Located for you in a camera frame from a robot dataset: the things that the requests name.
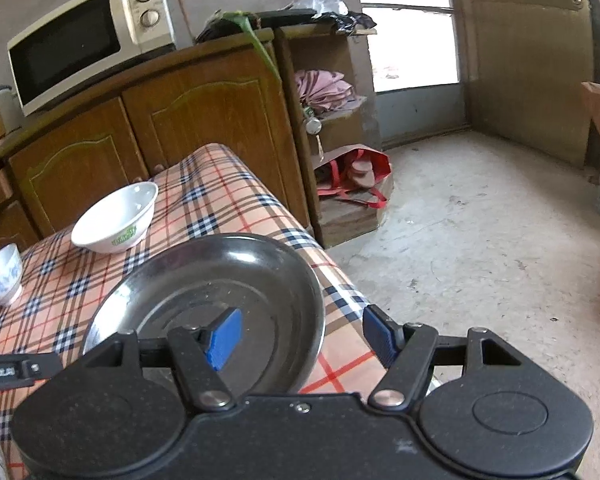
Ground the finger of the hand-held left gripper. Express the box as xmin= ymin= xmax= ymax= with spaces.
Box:
xmin=20 ymin=352 xmax=63 ymax=386

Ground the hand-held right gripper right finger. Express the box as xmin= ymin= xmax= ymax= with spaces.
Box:
xmin=362 ymin=304 xmax=523 ymax=411

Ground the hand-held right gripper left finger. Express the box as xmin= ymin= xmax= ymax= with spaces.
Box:
xmin=82 ymin=306 xmax=243 ymax=411

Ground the large steel plate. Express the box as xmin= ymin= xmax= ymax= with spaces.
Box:
xmin=80 ymin=232 xmax=327 ymax=396

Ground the white bowl with blue pattern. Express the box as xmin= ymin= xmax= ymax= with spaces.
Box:
xmin=0 ymin=243 xmax=24 ymax=308

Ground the white bowl with green print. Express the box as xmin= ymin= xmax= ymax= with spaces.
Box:
xmin=71 ymin=181 xmax=159 ymax=254

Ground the plaid tablecloth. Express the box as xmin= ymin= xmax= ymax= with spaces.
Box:
xmin=0 ymin=143 xmax=381 ymax=480

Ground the red shopping bag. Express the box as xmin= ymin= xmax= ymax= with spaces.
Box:
xmin=314 ymin=145 xmax=393 ymax=210

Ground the brown wooden cabinet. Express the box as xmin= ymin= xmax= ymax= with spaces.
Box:
xmin=0 ymin=27 xmax=313 ymax=261

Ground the white round hanging object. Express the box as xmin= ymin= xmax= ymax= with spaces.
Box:
xmin=302 ymin=107 xmax=323 ymax=136

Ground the pink folded umbrella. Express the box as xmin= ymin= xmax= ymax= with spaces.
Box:
xmin=294 ymin=69 xmax=366 ymax=116

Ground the wooden open shelf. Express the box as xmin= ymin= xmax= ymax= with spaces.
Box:
xmin=275 ymin=22 xmax=396 ymax=248

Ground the glass door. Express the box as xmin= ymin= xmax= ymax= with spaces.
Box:
xmin=352 ymin=0 xmax=473 ymax=146

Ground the green leafy stalk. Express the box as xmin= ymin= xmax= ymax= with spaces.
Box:
xmin=220 ymin=10 xmax=283 ymax=83

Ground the wooden door leaf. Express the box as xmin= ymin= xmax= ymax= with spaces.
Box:
xmin=467 ymin=0 xmax=596 ymax=168

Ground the dark crumpled cloth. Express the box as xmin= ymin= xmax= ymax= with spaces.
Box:
xmin=325 ymin=11 xmax=378 ymax=36

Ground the black flat tray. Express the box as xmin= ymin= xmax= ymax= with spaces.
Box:
xmin=196 ymin=8 xmax=318 ymax=43

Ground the cream microwave oven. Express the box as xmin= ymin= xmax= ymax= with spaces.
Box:
xmin=6 ymin=0 xmax=177 ymax=117

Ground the clear plastic bag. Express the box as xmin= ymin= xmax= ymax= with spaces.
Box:
xmin=287 ymin=0 xmax=348 ymax=16

